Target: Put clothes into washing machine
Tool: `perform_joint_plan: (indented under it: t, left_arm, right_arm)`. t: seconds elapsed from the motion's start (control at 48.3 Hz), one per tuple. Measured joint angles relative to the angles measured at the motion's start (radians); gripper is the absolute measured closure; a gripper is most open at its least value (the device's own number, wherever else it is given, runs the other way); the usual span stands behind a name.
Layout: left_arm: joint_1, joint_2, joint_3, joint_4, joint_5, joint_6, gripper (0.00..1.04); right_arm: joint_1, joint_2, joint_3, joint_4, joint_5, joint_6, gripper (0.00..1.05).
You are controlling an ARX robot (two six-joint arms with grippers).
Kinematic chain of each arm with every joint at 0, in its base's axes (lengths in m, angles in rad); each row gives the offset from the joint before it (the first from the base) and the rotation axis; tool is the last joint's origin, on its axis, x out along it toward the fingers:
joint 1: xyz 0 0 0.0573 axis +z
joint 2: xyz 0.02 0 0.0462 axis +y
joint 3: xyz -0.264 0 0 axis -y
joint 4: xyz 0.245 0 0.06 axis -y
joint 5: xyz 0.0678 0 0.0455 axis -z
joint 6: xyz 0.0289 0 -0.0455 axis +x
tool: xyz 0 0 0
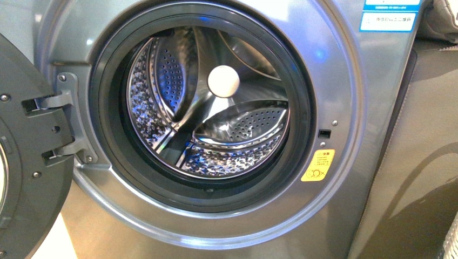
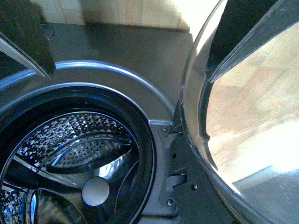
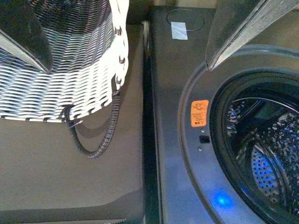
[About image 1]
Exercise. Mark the grey front-load washing machine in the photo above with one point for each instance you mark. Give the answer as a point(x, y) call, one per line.
point(341, 86)

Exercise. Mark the stainless steel washer drum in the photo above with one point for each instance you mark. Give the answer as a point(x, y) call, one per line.
point(205, 103)

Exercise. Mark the yellow warning sticker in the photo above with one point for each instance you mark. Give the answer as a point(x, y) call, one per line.
point(319, 166)

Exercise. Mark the grey metal door hinge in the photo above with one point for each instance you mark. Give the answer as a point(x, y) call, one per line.
point(67, 99)

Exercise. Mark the blue white energy label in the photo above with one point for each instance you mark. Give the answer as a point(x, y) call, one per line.
point(389, 16)

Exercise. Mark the dark grey washer door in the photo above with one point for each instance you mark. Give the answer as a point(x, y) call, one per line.
point(34, 184)

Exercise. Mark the beige quilted cloth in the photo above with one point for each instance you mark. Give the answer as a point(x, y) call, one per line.
point(439, 21)

